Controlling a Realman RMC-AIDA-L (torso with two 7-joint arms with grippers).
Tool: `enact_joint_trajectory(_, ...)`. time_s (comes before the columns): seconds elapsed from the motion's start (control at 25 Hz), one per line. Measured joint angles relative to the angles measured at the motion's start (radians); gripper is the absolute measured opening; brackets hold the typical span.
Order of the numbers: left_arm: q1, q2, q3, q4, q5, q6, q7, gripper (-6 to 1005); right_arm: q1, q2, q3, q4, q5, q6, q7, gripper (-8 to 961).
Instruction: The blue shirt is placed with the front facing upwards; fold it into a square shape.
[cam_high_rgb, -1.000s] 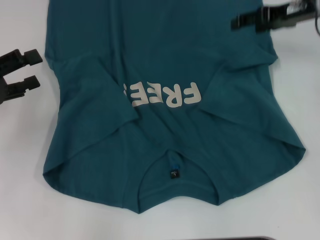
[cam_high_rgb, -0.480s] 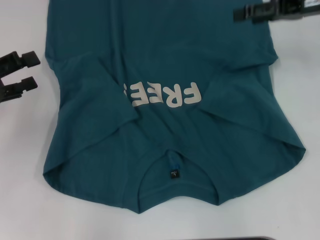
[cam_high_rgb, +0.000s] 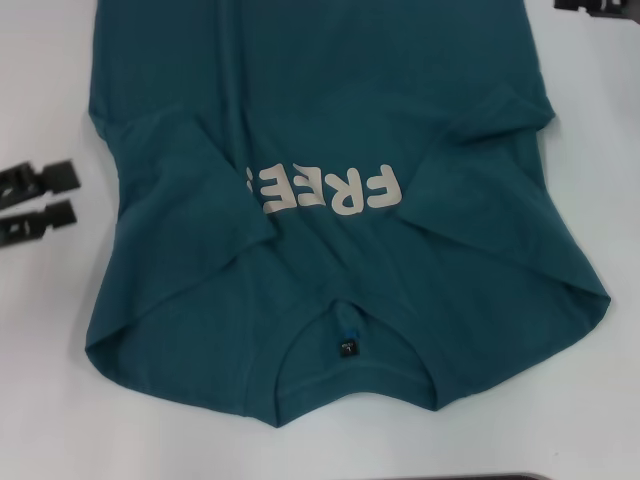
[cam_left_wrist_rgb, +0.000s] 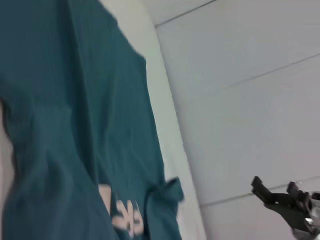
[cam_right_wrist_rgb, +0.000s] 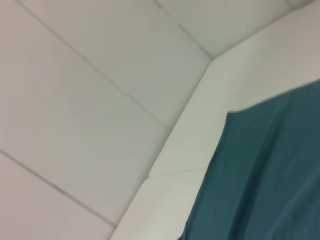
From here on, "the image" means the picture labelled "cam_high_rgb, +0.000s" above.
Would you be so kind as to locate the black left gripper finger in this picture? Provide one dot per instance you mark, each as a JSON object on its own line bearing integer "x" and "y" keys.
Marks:
{"x": 57, "y": 216}
{"x": 57, "y": 176}

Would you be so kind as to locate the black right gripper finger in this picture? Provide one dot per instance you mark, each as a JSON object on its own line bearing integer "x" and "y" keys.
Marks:
{"x": 595, "y": 4}

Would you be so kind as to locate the teal t-shirt with FREE print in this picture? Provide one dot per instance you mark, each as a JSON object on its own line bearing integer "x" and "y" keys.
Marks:
{"x": 325, "y": 100}

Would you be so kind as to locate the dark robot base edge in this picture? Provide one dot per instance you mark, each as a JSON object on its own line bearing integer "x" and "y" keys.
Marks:
{"x": 487, "y": 477}

